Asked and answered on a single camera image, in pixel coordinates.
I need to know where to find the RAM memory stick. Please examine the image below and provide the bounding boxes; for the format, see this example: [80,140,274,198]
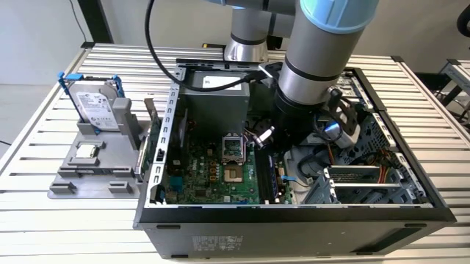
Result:
[72,169,116,176]
[267,154,279,200]

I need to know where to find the black curved hose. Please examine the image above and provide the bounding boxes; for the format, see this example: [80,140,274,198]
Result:
[454,5,470,38]

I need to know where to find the green graphics card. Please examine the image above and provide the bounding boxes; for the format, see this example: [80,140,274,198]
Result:
[135,97,163,183]

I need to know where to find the CPU socket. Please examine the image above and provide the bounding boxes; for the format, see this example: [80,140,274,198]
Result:
[223,163,246,183]

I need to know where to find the grey power supply unit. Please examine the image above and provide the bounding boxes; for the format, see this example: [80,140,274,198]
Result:
[179,70,251,138]

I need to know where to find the power supply wire bundle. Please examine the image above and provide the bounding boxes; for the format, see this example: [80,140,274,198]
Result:
[245,118,275,138]

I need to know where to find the black looped cable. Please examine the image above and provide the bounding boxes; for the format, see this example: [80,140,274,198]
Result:
[297,152,329,181]

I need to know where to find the black upright post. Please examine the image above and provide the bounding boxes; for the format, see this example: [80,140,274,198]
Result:
[80,0,115,45]

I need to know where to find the aluminium side table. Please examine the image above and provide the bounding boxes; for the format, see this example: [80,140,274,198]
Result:
[436,58,470,123]

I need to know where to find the silver CPU chip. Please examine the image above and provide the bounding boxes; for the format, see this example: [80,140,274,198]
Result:
[75,144,99,159]

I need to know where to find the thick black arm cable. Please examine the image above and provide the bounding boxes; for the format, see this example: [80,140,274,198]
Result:
[145,0,266,92]

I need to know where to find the black open PC case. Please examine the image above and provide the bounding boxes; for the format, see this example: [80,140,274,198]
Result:
[133,57,458,259]

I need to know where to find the red yellow orange wires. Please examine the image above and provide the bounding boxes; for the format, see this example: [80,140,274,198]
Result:
[377,150,397,184]

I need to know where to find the hard disk in blue carrier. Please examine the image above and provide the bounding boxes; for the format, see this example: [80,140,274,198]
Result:
[58,71,126,135]

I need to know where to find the metal socket cover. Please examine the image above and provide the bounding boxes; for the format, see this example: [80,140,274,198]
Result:
[222,134,246,163]

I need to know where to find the green Dell motherboard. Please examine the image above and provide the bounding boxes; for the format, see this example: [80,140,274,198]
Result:
[165,136,295,205]

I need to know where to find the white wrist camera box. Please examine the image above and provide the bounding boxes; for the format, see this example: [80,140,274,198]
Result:
[322,106,364,149]

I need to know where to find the black RAM slot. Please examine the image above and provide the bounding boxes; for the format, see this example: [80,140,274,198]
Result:
[255,150,269,205]
[259,153,273,205]

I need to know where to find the thin wire locking lever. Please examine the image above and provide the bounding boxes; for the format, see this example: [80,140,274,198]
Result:
[241,136,258,164]

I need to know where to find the black case fan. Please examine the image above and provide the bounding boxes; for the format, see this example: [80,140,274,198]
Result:
[173,107,191,155]

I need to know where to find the grey plastic parts rack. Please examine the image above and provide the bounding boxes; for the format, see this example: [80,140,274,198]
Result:
[47,97,155,200]

